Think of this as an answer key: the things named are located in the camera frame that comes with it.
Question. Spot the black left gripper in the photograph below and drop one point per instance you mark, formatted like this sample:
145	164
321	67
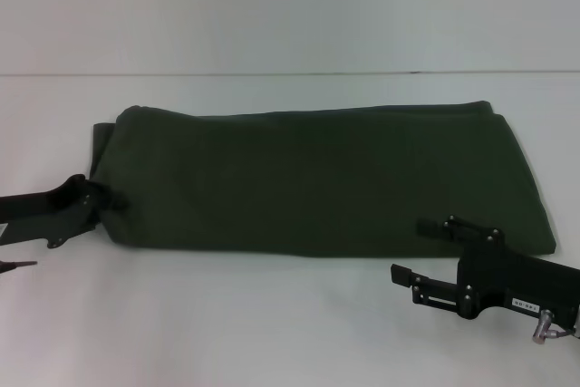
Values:
45	210

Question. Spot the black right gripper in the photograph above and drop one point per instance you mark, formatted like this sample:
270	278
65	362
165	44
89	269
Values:
512	278

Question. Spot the small silver connector plug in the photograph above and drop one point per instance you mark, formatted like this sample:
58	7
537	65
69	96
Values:
543	326

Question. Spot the dark green t-shirt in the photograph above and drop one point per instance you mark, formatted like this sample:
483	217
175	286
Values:
317	178

